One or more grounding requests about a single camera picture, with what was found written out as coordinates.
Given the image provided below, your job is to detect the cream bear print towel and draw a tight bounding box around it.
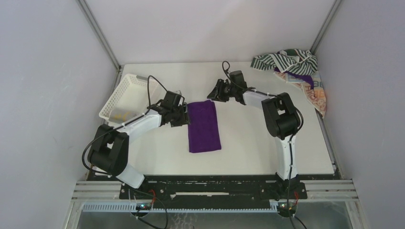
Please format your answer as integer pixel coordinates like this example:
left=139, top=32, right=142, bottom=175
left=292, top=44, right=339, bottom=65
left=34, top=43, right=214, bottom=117
left=274, top=72, right=327, bottom=118

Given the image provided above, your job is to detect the aluminium corner post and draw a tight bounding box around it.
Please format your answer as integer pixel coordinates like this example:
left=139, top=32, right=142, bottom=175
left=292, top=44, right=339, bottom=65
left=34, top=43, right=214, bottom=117
left=310, top=0, right=343, bottom=54
left=76, top=0, right=121, bottom=72

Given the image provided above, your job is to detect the controller board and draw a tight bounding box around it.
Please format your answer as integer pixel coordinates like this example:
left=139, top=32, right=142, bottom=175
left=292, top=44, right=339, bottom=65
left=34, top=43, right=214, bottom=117
left=277, top=203, right=297, bottom=218
left=136, top=203, right=152, bottom=211

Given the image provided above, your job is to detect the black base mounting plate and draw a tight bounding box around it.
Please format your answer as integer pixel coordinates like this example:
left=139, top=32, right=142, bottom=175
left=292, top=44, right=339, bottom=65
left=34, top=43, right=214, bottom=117
left=118, top=175, right=308, bottom=208

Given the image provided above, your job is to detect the green white striped towel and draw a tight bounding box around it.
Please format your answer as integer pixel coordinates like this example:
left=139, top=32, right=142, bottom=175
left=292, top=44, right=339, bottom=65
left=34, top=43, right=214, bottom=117
left=250, top=49, right=318, bottom=75

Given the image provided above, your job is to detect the white plastic basket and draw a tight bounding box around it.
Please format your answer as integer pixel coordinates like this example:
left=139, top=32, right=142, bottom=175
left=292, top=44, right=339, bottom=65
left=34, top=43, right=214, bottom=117
left=99, top=73, right=164, bottom=125

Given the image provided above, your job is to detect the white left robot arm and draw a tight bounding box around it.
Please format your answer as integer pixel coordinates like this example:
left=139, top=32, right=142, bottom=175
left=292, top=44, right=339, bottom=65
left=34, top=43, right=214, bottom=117
left=84, top=91, right=189, bottom=199

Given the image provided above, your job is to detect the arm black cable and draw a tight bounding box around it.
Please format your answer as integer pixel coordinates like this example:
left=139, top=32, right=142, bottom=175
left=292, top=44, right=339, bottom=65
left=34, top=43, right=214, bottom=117
left=221, top=61, right=304, bottom=209
left=81, top=75, right=186, bottom=175

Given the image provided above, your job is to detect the left controller board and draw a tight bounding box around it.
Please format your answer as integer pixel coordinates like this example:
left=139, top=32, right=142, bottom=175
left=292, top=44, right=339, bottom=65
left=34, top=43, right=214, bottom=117
left=136, top=203, right=152, bottom=211

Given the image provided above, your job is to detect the yellow grey patterned towel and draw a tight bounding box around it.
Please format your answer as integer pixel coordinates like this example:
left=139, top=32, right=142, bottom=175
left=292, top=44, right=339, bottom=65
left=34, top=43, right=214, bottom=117
left=109, top=109, right=131, bottom=122

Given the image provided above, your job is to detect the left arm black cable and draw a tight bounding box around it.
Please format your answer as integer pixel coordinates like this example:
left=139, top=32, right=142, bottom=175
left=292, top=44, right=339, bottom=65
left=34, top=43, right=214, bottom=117
left=81, top=75, right=186, bottom=175

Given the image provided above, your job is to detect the aluminium corner post left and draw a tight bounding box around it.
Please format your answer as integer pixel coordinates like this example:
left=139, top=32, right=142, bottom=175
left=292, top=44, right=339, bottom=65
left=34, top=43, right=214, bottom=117
left=76, top=0, right=121, bottom=72

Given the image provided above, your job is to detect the white slotted cable duct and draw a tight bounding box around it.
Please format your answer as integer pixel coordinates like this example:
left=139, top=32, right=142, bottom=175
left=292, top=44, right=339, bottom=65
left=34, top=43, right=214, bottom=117
left=82, top=202, right=278, bottom=213

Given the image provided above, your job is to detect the purple towel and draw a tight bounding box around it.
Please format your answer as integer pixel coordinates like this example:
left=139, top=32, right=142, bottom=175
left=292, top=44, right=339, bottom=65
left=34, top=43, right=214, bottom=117
left=187, top=100, right=222, bottom=153

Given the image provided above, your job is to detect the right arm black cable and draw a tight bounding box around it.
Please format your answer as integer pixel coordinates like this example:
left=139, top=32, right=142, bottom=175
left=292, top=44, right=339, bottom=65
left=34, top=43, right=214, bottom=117
left=221, top=61, right=304, bottom=209

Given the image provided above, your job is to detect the aluminium corner post right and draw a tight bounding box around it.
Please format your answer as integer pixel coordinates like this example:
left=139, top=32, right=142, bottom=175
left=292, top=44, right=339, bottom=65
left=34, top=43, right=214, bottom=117
left=310, top=0, right=343, bottom=54

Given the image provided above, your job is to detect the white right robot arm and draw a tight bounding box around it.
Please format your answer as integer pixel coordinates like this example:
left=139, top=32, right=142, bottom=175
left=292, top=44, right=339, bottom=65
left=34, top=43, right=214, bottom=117
left=207, top=70, right=303, bottom=198

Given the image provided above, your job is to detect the right controller board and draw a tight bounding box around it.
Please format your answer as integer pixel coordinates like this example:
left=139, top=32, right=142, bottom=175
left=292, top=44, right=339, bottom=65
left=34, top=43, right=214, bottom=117
left=277, top=203, right=297, bottom=218

